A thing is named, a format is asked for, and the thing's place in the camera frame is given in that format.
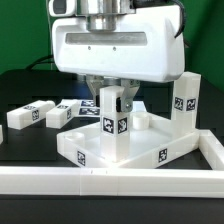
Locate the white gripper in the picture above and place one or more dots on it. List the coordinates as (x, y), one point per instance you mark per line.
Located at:
(126, 41)

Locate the white desk top tray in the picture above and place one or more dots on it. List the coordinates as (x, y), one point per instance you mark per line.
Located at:
(150, 144)

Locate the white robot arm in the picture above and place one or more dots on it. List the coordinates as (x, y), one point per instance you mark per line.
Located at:
(133, 40)

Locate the white marker sheet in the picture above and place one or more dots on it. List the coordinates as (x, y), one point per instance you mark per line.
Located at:
(86, 108)

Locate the white L-shaped fence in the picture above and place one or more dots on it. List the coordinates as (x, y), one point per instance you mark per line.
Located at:
(111, 182)

